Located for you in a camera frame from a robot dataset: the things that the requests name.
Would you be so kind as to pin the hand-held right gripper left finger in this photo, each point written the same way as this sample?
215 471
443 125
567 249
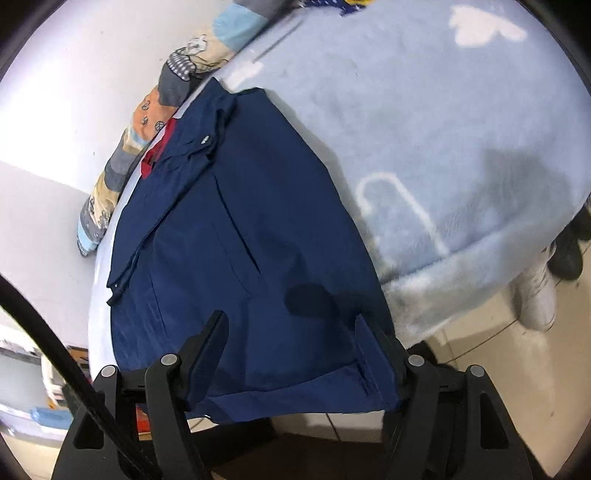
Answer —
206 357

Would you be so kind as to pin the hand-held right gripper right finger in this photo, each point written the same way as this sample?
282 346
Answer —
375 357

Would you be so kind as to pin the navy blue pants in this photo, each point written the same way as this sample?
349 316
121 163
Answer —
258 207

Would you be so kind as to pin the small blue object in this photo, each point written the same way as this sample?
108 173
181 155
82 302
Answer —
46 414

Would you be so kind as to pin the white shoe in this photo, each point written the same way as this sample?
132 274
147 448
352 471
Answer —
538 295

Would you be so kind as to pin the black shoe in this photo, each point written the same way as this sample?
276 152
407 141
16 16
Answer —
568 258

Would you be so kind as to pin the light blue cloud-print blanket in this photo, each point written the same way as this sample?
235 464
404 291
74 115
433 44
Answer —
415 115

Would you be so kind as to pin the patchwork quilt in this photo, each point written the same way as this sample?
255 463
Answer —
180 69

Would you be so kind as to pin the navy star-print cloth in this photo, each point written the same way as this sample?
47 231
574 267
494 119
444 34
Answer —
344 5

